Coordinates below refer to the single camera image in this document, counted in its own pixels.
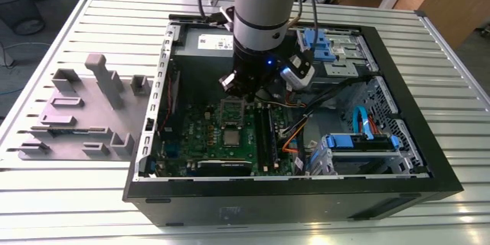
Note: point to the black PC case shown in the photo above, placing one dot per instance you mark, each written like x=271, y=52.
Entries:
x=267, y=205

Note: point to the blue VGA port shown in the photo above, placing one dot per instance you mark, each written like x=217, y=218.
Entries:
x=150, y=169

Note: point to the hard disk in blue carrier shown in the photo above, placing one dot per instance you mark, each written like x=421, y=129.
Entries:
x=340, y=141

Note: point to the black RAM slot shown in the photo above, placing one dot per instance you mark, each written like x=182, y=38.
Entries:
x=257, y=139
x=268, y=140
x=263, y=139

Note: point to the grey power supply unit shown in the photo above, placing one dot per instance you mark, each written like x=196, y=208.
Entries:
x=202, y=75

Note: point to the grey metal disk bay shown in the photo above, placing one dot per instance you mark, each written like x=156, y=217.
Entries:
x=363, y=157

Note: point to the RAM stick with gold contacts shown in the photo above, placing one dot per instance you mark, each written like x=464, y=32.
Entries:
x=68, y=132

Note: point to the blue plastic drive bracket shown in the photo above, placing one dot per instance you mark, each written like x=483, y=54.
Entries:
x=323, y=42

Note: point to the black graphics card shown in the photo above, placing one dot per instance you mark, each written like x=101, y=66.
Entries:
x=222, y=167

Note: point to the grey metal drive cage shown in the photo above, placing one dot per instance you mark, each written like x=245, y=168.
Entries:
x=344, y=70

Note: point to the wooden cabinet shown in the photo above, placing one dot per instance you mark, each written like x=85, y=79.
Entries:
x=451, y=4

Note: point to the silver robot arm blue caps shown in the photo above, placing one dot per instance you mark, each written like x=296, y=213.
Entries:
x=260, y=7

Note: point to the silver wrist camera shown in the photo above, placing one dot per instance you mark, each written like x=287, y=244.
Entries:
x=229, y=85
x=296, y=75
x=226, y=18

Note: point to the green motherboard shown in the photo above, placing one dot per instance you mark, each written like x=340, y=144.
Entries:
x=198, y=141

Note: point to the blue plastic carrier rail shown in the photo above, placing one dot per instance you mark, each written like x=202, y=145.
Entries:
x=315, y=161

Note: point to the CPU socket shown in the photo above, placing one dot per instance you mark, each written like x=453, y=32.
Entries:
x=222, y=139

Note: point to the silver topped CPU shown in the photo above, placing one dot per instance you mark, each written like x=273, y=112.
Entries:
x=232, y=137

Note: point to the grey parts rack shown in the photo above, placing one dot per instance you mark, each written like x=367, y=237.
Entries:
x=94, y=113

